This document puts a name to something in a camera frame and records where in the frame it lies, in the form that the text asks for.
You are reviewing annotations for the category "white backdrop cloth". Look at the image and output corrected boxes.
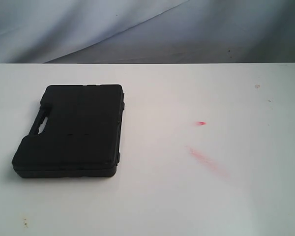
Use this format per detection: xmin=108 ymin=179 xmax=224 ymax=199
xmin=0 ymin=0 xmax=295 ymax=63

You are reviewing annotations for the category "black plastic carrying case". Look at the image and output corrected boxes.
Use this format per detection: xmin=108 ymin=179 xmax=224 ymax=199
xmin=12 ymin=85 xmax=124 ymax=178

